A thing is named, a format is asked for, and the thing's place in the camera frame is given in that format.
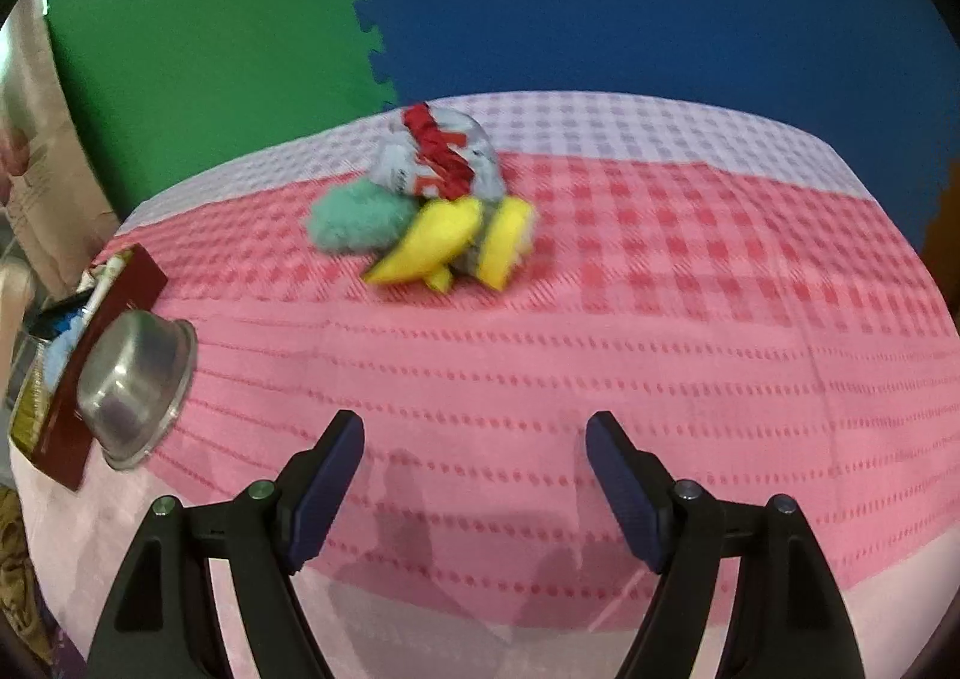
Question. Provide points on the green foam mat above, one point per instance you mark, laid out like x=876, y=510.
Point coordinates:
x=210, y=48

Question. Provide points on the light blue fluffy cloth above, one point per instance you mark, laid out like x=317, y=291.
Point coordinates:
x=60, y=349

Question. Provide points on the teal fluffy cloth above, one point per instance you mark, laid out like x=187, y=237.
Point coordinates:
x=352, y=217

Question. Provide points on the red tin box gold interior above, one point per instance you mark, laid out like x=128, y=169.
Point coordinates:
x=71, y=439

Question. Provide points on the pink checked tablecloth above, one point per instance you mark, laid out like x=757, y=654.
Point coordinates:
x=600, y=319

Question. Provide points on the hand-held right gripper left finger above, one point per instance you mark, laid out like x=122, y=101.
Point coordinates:
x=330, y=491

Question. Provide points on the yellow plush toy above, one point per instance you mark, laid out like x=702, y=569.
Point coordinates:
x=435, y=240

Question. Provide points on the white star printed cloth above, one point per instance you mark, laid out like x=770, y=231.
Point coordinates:
x=390, y=165

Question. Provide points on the floral beige curtain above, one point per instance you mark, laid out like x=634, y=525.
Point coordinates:
x=45, y=146

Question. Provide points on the steel bowl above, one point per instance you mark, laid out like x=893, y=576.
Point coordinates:
x=127, y=379

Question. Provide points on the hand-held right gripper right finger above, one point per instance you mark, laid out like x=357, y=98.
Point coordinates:
x=626, y=491

